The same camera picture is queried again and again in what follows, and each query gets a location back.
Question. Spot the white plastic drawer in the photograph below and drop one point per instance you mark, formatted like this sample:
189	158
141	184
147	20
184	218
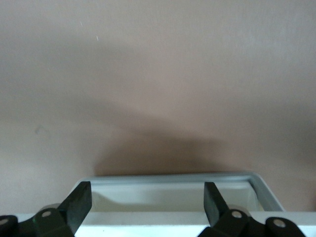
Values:
172	181

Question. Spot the brown table cover sheet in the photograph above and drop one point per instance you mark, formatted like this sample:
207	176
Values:
158	74

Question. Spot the white drawer cabinet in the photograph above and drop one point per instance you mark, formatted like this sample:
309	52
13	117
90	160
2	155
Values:
148	222

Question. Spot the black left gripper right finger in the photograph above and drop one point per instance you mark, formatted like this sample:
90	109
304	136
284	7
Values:
213	205

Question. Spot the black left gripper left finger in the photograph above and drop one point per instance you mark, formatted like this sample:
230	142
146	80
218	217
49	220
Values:
76	205

